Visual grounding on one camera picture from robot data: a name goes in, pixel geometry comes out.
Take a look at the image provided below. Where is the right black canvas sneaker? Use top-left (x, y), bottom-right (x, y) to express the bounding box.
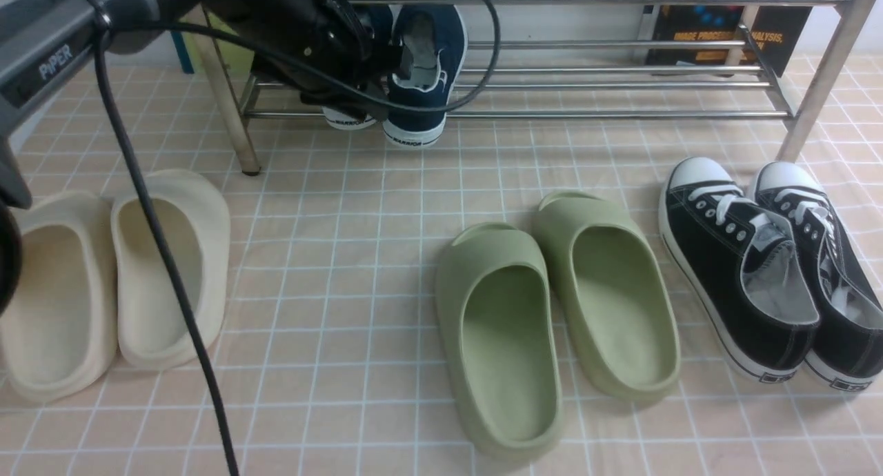
top-left (750, 161), bottom-right (882, 393)

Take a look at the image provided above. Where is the navy canvas shoe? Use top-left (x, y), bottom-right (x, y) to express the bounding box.
top-left (384, 3), bottom-right (468, 149)
top-left (321, 4), bottom-right (394, 130)

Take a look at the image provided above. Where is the green foam slipper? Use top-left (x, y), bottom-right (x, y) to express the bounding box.
top-left (532, 190), bottom-right (681, 401)
top-left (433, 222), bottom-right (564, 464)

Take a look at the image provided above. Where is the left black canvas sneaker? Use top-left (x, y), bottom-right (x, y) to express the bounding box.
top-left (659, 157), bottom-right (821, 384)

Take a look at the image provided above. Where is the right green foam slipper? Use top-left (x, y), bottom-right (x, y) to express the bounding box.
top-left (532, 190), bottom-right (681, 401)

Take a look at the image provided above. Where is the black canvas sneaker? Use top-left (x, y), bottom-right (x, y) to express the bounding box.
top-left (659, 157), bottom-right (821, 384)
top-left (750, 161), bottom-right (882, 393)

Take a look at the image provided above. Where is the black cable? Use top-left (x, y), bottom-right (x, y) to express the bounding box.
top-left (38, 0), bottom-right (502, 476)

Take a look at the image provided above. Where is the metal shoe rack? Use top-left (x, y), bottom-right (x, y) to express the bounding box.
top-left (189, 0), bottom-right (877, 175)

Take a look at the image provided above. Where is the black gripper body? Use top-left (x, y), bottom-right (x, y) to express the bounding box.
top-left (200, 0), bottom-right (394, 123)

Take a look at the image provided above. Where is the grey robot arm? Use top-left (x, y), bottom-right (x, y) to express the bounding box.
top-left (2, 0), bottom-right (379, 307)

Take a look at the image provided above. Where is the left green foam slipper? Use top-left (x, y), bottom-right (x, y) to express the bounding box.
top-left (433, 222), bottom-right (564, 464)

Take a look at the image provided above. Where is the right cream foam slipper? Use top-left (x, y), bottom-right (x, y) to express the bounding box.
top-left (110, 169), bottom-right (231, 371)

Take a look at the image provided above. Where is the blue green book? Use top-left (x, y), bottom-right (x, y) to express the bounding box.
top-left (171, 12), bottom-right (255, 76)

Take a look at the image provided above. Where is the left cream foam slipper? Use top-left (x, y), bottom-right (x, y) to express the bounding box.
top-left (2, 190), bottom-right (119, 403)

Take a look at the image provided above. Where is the cream foam slipper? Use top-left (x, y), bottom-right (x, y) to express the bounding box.
top-left (110, 169), bottom-right (231, 371)
top-left (2, 190), bottom-right (119, 403)

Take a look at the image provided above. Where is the black orange book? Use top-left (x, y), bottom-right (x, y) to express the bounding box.
top-left (644, 5), bottom-right (813, 77)

